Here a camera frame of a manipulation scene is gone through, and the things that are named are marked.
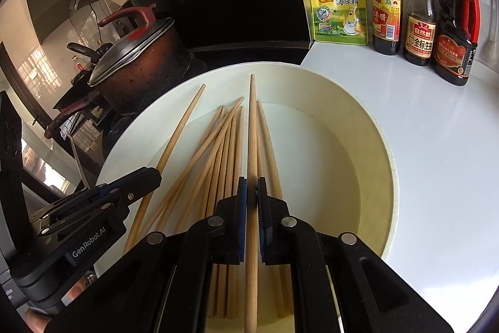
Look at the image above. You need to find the dark red cooking pot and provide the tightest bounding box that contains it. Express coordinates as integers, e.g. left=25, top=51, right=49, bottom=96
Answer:
left=44, top=27, right=193, bottom=139

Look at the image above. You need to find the person's left hand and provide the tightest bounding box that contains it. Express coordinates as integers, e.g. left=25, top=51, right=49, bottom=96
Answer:
left=27, top=276, right=92, bottom=333

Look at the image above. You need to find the black gas stove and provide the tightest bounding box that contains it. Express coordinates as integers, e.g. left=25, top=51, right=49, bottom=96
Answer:
left=52, top=99, right=129, bottom=170

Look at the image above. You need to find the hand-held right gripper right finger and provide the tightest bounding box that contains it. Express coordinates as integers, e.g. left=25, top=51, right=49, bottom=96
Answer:
left=255, top=177, right=455, bottom=333

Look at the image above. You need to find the large red-handled soy sauce jug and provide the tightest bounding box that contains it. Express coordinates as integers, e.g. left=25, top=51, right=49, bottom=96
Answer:
left=431, top=0, right=481, bottom=86

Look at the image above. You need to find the white round basin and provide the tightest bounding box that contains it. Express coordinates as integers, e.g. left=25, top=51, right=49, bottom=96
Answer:
left=94, top=62, right=400, bottom=333

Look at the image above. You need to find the tan wooden chopstick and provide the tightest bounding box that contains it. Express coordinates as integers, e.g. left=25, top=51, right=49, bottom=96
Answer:
left=123, top=83, right=206, bottom=255
left=244, top=73, right=260, bottom=333

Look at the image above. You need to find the pile of wooden chopsticks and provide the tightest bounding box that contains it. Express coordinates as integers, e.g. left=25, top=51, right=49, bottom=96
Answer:
left=146, top=97, right=295, bottom=320

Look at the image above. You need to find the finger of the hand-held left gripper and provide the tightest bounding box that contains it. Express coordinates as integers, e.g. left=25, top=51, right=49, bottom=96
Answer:
left=29, top=167, right=161, bottom=220
left=37, top=190, right=135, bottom=238

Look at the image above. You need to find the clear soy sauce bottle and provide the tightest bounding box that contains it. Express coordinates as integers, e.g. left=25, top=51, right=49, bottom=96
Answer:
left=403, top=0, right=437, bottom=67

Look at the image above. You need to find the yellow seasoning pouch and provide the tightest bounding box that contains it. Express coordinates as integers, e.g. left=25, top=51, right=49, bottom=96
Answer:
left=308, top=0, right=369, bottom=46

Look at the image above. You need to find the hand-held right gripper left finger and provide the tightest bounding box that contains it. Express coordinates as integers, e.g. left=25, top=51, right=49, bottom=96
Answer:
left=45, top=177, right=249, bottom=333

